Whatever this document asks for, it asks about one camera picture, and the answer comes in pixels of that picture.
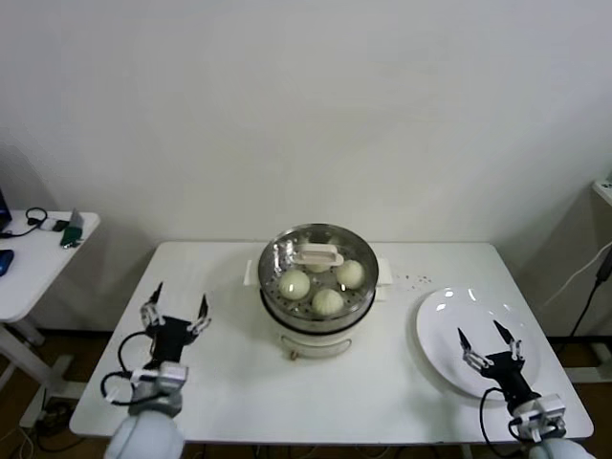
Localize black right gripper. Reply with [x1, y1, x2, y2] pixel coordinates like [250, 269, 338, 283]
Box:
[456, 319, 541, 407]

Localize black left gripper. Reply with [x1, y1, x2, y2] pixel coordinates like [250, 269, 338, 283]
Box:
[139, 281, 212, 365]

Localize glass lid with white handle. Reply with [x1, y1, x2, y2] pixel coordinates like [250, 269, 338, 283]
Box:
[257, 222, 379, 317]

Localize perforated steel steamer basket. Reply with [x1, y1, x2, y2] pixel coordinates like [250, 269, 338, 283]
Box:
[244, 222, 394, 332]

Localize white round plate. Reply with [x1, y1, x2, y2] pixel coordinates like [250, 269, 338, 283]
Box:
[414, 286, 540, 401]

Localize scattered brown crumbs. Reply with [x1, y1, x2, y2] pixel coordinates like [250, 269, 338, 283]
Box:
[395, 272, 434, 291]

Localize green grey hand tool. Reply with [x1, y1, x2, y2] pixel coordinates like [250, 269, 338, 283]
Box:
[59, 208, 85, 249]

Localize white electric cooker base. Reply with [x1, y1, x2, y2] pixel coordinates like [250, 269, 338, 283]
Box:
[257, 286, 387, 361]

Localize white side table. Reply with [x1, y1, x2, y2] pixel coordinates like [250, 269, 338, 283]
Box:
[0, 209, 100, 431]

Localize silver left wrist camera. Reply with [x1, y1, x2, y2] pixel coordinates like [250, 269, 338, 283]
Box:
[131, 361, 188, 383]

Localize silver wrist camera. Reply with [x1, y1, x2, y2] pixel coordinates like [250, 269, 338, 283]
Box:
[509, 392, 568, 444]
[131, 361, 188, 383]

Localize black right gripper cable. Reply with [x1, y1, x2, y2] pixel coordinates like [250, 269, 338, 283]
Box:
[479, 386, 525, 450]

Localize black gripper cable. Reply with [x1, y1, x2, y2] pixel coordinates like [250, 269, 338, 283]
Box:
[479, 386, 525, 450]
[99, 332, 159, 407]

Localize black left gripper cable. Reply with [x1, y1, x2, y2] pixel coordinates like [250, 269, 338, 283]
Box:
[99, 332, 159, 407]

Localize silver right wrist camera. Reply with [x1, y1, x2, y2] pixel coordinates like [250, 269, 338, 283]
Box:
[509, 392, 568, 444]

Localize black adapter cable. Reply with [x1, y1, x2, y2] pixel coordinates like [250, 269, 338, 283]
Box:
[568, 279, 601, 339]

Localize white wall cable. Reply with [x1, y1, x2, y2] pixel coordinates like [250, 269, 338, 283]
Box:
[537, 241, 612, 315]

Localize power strip with cables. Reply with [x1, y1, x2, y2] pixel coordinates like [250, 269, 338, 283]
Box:
[28, 399, 77, 436]

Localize black coiled cable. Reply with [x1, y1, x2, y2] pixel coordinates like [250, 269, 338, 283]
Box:
[0, 207, 49, 238]

